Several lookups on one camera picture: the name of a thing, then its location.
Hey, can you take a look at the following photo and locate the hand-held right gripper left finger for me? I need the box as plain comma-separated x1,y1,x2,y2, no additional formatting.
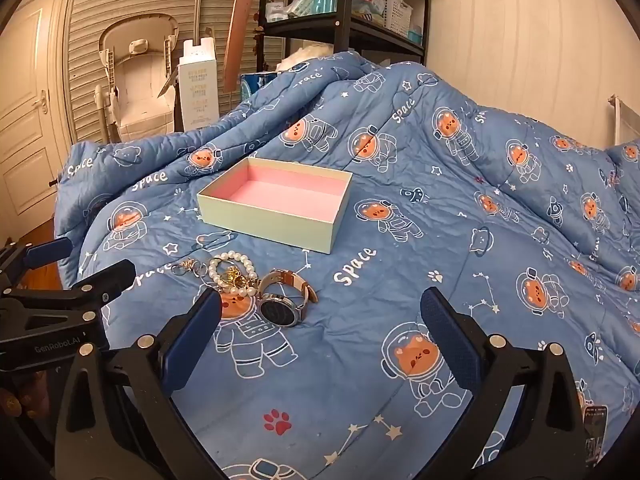
54,287,223,480

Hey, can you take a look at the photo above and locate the beige baby high chair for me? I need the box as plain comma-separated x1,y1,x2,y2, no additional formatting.
95,14,180,143

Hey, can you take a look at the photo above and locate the pink wooden plank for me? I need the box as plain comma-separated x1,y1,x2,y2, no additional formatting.
221,0,266,95

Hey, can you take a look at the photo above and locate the blue bear printed blanket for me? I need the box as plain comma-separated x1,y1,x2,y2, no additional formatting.
52,51,640,480

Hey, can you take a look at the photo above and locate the white pearl bracelet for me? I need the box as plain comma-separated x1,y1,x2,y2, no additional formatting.
208,251,261,301

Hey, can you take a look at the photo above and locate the cream and brown bracelet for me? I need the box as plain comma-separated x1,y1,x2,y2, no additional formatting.
257,268,321,330

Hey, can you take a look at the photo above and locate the black metal shelf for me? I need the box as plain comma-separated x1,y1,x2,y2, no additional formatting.
257,0,432,73

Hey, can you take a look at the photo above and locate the white plastic basket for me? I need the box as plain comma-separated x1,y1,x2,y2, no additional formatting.
382,0,415,28

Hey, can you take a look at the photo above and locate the green box with pink lining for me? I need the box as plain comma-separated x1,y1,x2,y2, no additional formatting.
196,156,353,256

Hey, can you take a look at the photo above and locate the white panel door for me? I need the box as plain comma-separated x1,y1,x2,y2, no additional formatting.
0,0,68,241

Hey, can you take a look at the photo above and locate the white tall cardboard box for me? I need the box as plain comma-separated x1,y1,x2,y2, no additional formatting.
178,37,219,133

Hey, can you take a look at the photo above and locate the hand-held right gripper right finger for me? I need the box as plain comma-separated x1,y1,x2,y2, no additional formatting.
420,286,588,480

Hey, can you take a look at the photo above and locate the white fluffy cloth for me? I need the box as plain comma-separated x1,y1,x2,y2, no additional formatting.
274,42,336,73

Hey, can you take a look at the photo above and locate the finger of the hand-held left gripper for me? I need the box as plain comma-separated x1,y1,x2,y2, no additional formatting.
0,259,137,313
0,236,75,291

